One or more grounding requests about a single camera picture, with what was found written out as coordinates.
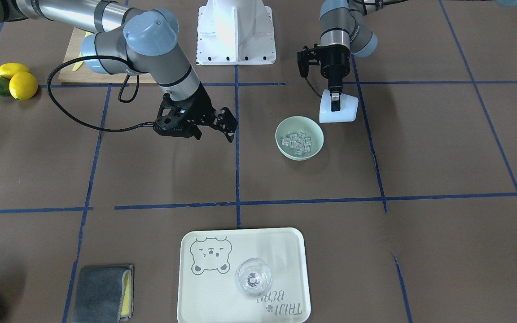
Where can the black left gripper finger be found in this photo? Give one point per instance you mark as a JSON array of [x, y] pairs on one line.
[[335, 97]]

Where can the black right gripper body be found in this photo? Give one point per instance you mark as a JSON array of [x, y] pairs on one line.
[[202, 106]]

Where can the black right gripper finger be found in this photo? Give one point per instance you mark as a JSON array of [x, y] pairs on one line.
[[196, 132], [223, 120]]

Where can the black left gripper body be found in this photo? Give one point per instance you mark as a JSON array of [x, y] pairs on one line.
[[335, 64]]

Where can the light blue cup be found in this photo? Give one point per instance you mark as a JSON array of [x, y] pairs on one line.
[[348, 112]]

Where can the green bowl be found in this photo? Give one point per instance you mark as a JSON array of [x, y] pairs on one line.
[[297, 124]]

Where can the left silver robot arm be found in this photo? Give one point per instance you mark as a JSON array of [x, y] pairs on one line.
[[344, 33]]

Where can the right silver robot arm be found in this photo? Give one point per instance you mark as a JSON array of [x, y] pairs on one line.
[[134, 42]]

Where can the ice cubes in bowl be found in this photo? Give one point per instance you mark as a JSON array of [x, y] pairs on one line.
[[297, 143]]

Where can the wooden cutting board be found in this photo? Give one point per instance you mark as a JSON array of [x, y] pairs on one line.
[[83, 74]]

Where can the yellow plastic knife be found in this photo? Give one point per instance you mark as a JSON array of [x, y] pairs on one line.
[[78, 64]]

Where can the cream bear tray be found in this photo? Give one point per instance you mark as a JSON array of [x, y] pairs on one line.
[[207, 291]]

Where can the clear wine glass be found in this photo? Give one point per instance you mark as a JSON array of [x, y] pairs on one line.
[[254, 277]]

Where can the yellow lemon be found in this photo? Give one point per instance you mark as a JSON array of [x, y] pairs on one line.
[[8, 70], [23, 86]]

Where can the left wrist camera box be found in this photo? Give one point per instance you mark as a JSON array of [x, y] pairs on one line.
[[307, 57]]

